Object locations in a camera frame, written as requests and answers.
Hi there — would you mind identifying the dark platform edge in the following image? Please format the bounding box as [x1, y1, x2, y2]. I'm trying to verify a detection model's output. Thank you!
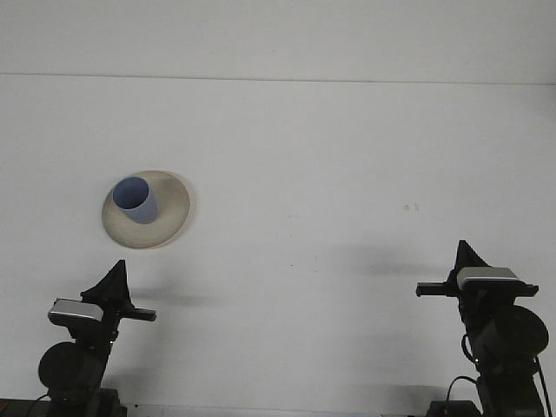
[0, 397, 51, 417]

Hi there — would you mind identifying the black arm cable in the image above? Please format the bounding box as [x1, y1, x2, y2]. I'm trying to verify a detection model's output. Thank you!
[32, 392, 56, 417]
[446, 332, 549, 417]

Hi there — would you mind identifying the pale blue cup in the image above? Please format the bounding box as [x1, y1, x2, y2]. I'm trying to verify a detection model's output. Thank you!
[112, 175, 159, 226]

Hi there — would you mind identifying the pale cream round plate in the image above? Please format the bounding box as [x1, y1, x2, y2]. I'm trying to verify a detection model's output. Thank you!
[101, 169, 194, 250]

